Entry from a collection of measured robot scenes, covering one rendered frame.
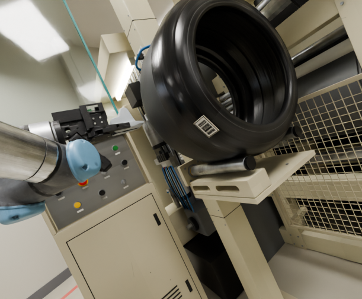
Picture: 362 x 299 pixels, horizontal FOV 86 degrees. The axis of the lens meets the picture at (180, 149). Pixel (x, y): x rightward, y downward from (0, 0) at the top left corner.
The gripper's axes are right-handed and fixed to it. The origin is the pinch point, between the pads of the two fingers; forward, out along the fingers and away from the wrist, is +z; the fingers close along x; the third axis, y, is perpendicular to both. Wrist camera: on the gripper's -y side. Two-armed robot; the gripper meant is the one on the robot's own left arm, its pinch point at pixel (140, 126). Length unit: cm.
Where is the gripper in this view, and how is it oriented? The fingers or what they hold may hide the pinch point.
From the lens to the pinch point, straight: 56.4
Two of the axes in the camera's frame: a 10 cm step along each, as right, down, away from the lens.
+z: 8.4, -2.8, 4.7
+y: -3.2, -9.5, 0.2
